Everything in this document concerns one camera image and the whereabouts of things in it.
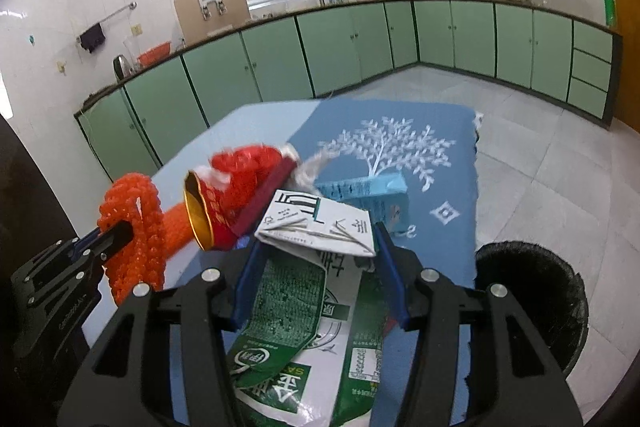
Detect orange plastic net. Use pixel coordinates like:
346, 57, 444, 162
98, 172, 193, 305

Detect red paper cup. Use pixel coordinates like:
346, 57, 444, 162
183, 144, 299, 251

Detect cardboard box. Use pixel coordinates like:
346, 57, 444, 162
174, 0, 250, 46

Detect dark hanging towel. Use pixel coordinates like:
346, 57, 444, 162
78, 23, 105, 53

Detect red basin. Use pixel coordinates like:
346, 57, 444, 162
138, 41, 171, 68

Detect black trash bin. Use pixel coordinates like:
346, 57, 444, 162
474, 241, 589, 375

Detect wooden door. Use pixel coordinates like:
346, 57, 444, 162
614, 0, 640, 131

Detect white crumpled tissue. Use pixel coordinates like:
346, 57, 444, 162
284, 148, 338, 196

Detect green bottle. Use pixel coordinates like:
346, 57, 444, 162
603, 0, 616, 28

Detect metal kettle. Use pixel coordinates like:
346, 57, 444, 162
113, 54, 134, 81

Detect dark blue tree mat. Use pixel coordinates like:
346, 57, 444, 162
169, 96, 483, 427

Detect wall towel rail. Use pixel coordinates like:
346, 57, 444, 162
76, 1, 138, 43

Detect green white milk bag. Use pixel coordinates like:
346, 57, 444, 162
228, 190, 387, 426

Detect light blue mat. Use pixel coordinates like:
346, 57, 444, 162
82, 101, 320, 347

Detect green lower kitchen cabinets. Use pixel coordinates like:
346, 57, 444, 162
75, 0, 623, 179

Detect blue milk carton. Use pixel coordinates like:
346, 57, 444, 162
314, 172, 410, 233

